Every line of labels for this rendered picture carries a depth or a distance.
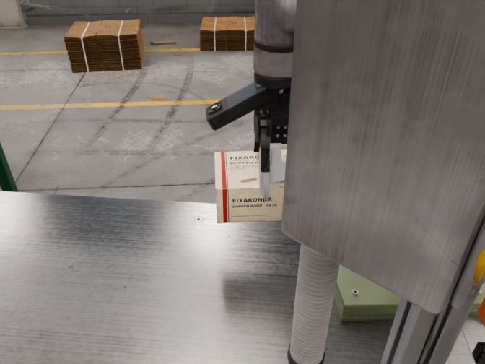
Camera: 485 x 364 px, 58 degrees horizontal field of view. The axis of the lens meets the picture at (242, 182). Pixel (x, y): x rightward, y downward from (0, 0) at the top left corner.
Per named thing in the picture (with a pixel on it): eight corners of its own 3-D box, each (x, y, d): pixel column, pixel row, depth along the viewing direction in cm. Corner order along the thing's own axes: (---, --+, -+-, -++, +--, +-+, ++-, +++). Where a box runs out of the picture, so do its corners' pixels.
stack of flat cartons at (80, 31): (71, 73, 396) (62, 37, 377) (80, 53, 439) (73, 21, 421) (142, 69, 403) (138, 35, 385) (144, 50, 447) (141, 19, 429)
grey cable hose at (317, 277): (286, 378, 40) (305, 196, 28) (286, 344, 43) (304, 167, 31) (324, 380, 40) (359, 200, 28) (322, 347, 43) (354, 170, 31)
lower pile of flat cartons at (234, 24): (199, 51, 446) (198, 29, 434) (202, 35, 490) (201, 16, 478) (262, 50, 447) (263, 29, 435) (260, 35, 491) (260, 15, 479)
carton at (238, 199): (216, 223, 78) (215, 189, 73) (216, 183, 88) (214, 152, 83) (305, 219, 78) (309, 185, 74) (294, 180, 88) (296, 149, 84)
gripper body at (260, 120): (304, 149, 73) (312, 81, 66) (253, 150, 72) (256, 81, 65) (297, 128, 79) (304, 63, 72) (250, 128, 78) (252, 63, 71)
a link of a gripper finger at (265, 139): (271, 172, 70) (270, 117, 69) (261, 172, 70) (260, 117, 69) (267, 171, 74) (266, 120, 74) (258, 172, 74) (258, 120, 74)
